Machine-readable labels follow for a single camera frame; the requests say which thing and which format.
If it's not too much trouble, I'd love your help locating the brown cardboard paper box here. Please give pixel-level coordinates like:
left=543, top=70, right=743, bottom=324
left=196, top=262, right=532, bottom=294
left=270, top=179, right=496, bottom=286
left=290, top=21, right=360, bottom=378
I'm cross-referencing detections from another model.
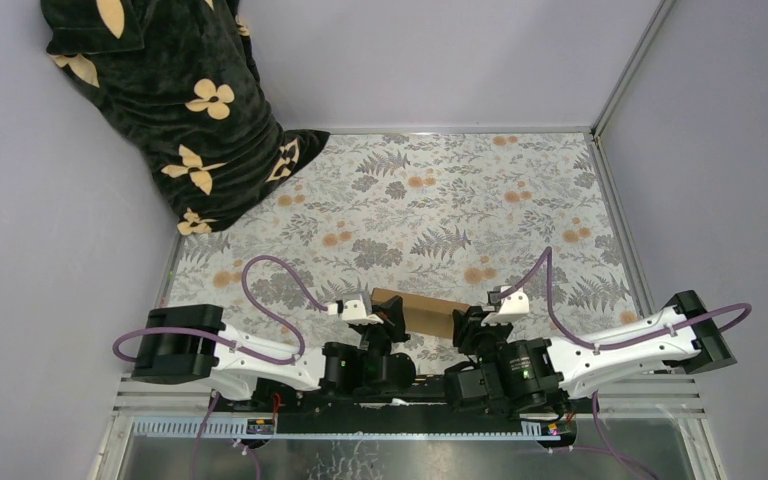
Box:
left=371, top=288, right=470, bottom=341

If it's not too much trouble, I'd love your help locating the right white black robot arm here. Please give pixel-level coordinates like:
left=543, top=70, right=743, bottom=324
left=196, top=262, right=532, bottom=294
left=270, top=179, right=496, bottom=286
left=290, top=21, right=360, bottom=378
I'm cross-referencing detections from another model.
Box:
left=443, top=289, right=737, bottom=417

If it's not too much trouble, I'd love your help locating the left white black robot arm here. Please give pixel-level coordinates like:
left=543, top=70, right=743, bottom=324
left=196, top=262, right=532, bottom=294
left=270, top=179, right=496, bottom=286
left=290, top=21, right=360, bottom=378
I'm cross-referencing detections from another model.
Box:
left=131, top=293, right=416, bottom=411

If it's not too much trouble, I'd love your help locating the floral patterned table mat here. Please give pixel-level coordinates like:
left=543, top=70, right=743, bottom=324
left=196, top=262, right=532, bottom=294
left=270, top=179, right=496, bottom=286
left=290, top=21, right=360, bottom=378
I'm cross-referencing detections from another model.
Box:
left=165, top=133, right=641, bottom=347

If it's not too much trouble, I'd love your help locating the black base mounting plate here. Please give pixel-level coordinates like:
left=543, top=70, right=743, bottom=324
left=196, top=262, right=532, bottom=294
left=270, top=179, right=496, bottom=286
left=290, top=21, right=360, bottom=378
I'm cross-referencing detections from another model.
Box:
left=215, top=376, right=593, bottom=443

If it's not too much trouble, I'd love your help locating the black floral plush blanket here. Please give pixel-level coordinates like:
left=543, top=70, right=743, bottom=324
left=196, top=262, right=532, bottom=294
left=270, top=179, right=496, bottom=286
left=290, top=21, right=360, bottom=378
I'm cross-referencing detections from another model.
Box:
left=41, top=0, right=329, bottom=236

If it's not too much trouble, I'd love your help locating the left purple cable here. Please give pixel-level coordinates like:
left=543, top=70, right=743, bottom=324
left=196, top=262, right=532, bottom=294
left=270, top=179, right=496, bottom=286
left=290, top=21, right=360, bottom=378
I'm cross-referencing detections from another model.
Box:
left=112, top=254, right=339, bottom=480

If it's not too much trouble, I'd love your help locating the purple cable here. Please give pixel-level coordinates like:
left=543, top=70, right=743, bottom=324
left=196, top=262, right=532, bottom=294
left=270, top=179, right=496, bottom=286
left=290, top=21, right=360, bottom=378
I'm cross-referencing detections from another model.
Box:
left=112, top=254, right=339, bottom=480
left=496, top=246, right=754, bottom=480

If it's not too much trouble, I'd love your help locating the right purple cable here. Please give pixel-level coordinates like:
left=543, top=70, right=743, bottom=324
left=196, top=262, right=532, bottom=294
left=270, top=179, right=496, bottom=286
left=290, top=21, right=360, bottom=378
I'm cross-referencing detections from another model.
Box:
left=496, top=246, right=754, bottom=480

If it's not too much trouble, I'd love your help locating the aluminium frame rail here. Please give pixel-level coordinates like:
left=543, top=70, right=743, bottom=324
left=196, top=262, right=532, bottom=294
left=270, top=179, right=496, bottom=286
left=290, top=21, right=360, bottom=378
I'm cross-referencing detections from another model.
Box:
left=90, top=370, right=726, bottom=479

